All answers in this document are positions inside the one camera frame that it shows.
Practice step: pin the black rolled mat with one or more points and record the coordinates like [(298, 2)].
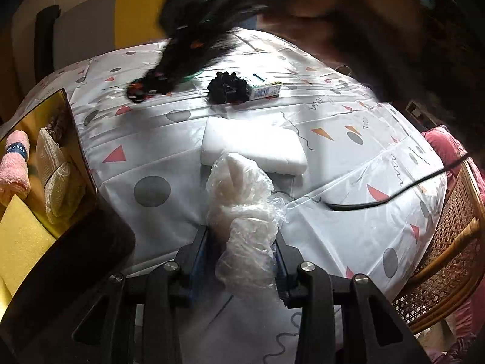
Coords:
[(45, 45)]

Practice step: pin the clear plastic bag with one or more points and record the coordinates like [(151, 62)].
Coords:
[(238, 204)]

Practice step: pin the gold tin box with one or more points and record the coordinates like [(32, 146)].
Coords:
[(75, 258)]

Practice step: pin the white foam block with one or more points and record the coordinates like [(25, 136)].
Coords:
[(250, 140)]

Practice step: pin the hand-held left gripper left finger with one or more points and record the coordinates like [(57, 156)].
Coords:
[(197, 269)]

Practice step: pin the pink towel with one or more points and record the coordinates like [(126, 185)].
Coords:
[(15, 174)]

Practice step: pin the black beaded wig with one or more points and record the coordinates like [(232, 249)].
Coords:
[(185, 45)]

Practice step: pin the black scrunchie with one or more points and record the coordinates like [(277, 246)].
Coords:
[(227, 87)]

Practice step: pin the rattan chair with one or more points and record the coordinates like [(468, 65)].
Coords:
[(435, 265)]

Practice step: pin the cream mesh loofah pad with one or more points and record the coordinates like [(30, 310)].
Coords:
[(57, 182)]

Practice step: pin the grey yellow blue headboard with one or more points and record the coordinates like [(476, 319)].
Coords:
[(136, 11)]

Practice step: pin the pink cloth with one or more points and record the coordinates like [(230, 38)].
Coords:
[(441, 144)]

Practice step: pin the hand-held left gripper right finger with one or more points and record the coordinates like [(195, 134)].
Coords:
[(281, 271)]

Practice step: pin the small green white box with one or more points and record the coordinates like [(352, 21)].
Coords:
[(265, 91)]

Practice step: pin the yellow sponge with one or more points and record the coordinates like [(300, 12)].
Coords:
[(19, 242)]

